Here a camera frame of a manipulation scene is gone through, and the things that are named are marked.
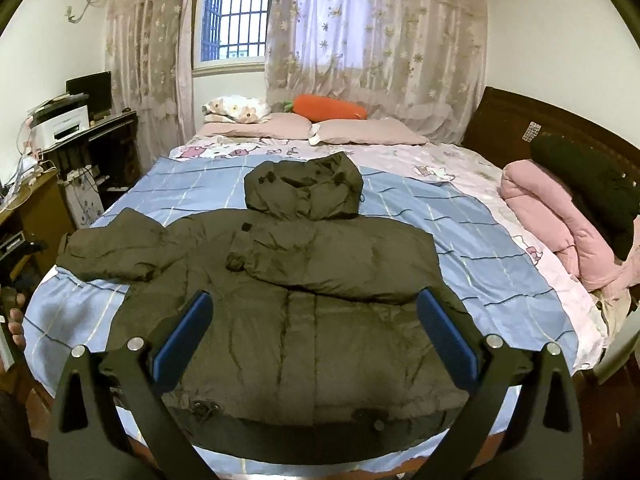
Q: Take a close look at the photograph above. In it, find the orange carrot plush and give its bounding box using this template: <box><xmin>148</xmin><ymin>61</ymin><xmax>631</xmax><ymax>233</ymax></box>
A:
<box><xmin>282</xmin><ymin>94</ymin><xmax>370</xmax><ymax>123</ymax></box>

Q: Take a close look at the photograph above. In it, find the floral lace curtain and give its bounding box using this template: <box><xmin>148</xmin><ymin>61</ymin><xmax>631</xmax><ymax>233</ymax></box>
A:
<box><xmin>104</xmin><ymin>0</ymin><xmax>197</xmax><ymax>147</ymax></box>
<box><xmin>264</xmin><ymin>0</ymin><xmax>501</xmax><ymax>144</ymax></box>

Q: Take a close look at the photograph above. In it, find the floral print pillow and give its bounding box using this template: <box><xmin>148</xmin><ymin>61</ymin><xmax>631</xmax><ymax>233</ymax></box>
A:
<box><xmin>202</xmin><ymin>96</ymin><xmax>272</xmax><ymax>124</ymax></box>

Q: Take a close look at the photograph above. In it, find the dark wooden headboard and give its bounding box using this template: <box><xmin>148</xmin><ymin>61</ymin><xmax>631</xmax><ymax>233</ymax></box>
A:
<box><xmin>461</xmin><ymin>86</ymin><xmax>640</xmax><ymax>196</ymax></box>

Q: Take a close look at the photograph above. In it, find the olive green hooded jacket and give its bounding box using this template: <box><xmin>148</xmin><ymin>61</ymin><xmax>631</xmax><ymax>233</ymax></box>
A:
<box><xmin>56</xmin><ymin>151</ymin><xmax>476</xmax><ymax>427</ymax></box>

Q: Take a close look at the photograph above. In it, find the window with blue grille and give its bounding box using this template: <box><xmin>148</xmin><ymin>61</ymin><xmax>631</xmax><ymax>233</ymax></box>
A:
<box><xmin>192</xmin><ymin>0</ymin><xmax>277</xmax><ymax>77</ymax></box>

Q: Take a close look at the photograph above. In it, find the black knitted garment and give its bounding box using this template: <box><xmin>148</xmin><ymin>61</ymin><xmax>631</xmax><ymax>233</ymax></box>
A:
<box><xmin>530</xmin><ymin>133</ymin><xmax>640</xmax><ymax>260</ymax></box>

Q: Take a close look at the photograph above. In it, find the black computer monitor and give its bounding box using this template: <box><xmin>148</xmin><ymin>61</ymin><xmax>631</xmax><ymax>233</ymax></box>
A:
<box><xmin>66</xmin><ymin>71</ymin><xmax>113</xmax><ymax>115</ymax></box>

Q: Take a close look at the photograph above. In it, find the blue plaid bed sheet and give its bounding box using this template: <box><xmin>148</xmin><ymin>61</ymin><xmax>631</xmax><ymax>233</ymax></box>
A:
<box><xmin>22</xmin><ymin>154</ymin><xmax>578</xmax><ymax>453</ymax></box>

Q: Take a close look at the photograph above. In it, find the dark computer desk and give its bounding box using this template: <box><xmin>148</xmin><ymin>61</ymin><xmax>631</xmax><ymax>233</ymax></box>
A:
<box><xmin>42</xmin><ymin>110</ymin><xmax>141</xmax><ymax>231</ymax></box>

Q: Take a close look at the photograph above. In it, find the person's left hand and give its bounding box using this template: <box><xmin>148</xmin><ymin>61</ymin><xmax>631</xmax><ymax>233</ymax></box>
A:
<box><xmin>7</xmin><ymin>293</ymin><xmax>28</xmax><ymax>351</ymax></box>

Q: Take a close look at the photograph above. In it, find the pink folded quilt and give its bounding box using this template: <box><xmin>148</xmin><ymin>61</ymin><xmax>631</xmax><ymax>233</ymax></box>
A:
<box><xmin>500</xmin><ymin>159</ymin><xmax>636</xmax><ymax>292</ymax></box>

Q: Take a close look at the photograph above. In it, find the white printer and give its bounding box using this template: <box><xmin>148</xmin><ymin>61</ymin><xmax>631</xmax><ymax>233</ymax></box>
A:
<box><xmin>31</xmin><ymin>106</ymin><xmax>92</xmax><ymax>152</ymax></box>

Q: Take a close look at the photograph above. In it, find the pink pillow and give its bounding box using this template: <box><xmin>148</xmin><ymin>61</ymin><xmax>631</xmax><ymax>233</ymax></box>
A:
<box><xmin>196</xmin><ymin>112</ymin><xmax>311</xmax><ymax>139</ymax></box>
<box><xmin>309</xmin><ymin>117</ymin><xmax>430</xmax><ymax>147</ymax></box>

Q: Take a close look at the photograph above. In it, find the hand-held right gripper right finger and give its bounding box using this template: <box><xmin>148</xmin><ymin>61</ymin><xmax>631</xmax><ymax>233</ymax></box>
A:
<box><xmin>416</xmin><ymin>287</ymin><xmax>585</xmax><ymax>480</ymax></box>

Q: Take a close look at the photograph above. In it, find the wooden side cabinet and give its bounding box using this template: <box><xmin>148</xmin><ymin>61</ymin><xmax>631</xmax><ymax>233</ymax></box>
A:
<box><xmin>0</xmin><ymin>167</ymin><xmax>76</xmax><ymax>291</ymax></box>

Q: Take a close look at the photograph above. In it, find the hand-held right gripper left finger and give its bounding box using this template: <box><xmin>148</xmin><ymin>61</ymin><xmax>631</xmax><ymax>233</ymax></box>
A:
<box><xmin>48</xmin><ymin>289</ymin><xmax>215</xmax><ymax>480</ymax></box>

